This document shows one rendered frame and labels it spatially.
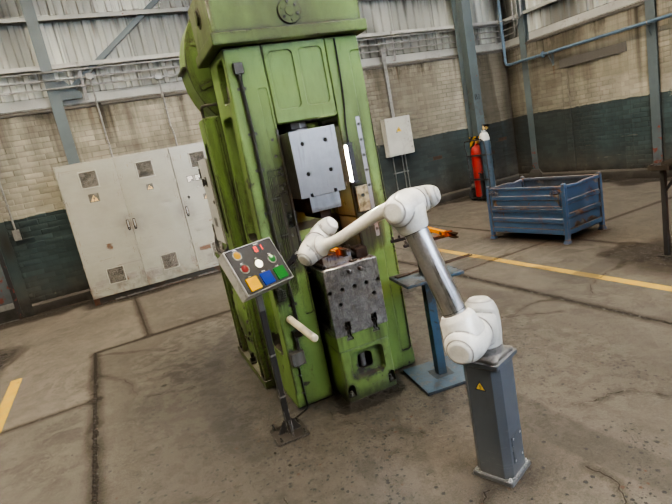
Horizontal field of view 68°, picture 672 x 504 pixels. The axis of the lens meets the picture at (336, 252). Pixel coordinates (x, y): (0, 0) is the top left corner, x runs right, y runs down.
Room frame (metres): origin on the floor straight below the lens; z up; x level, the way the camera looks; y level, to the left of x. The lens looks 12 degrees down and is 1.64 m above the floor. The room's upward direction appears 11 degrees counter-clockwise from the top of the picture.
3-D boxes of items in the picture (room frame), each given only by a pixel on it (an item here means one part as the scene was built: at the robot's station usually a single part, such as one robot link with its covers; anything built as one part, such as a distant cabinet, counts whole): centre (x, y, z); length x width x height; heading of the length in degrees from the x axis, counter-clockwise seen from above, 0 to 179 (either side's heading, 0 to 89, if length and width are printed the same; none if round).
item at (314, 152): (3.25, 0.04, 1.56); 0.42 x 0.39 x 0.40; 22
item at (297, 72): (3.39, 0.09, 2.06); 0.44 x 0.41 x 0.47; 22
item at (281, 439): (2.76, 0.49, 0.05); 0.22 x 0.22 x 0.09; 22
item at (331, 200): (3.24, 0.08, 1.32); 0.42 x 0.20 x 0.10; 22
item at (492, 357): (2.09, -0.59, 0.63); 0.22 x 0.18 x 0.06; 134
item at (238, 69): (3.03, 0.34, 1.35); 0.08 x 0.05 x 1.70; 112
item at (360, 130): (3.52, -0.22, 1.15); 0.44 x 0.26 x 2.30; 22
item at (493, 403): (2.08, -0.58, 0.30); 0.20 x 0.20 x 0.60; 44
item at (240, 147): (3.27, 0.40, 1.15); 0.44 x 0.26 x 2.30; 22
